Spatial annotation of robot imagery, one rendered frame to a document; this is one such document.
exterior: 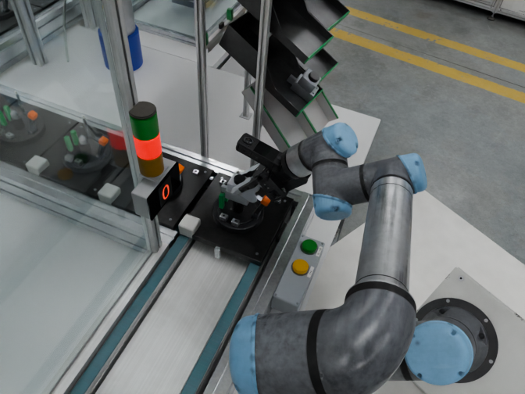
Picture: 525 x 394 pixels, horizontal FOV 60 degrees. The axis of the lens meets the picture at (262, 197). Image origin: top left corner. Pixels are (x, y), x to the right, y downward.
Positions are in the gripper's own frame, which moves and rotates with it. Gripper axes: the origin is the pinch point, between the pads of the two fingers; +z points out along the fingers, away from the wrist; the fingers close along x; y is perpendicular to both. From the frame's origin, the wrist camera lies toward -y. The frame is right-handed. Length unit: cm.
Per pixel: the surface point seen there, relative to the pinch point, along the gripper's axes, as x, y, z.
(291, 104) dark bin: 20.6, -4.2, -13.6
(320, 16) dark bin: 40.7, -14.6, -24.0
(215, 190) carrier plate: 4.7, 0.8, 14.9
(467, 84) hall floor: 268, 125, 38
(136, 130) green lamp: -21.5, -27.4, -15.6
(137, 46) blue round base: 60, -47, 56
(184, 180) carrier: 3.9, -6.6, 21.0
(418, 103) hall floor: 223, 102, 58
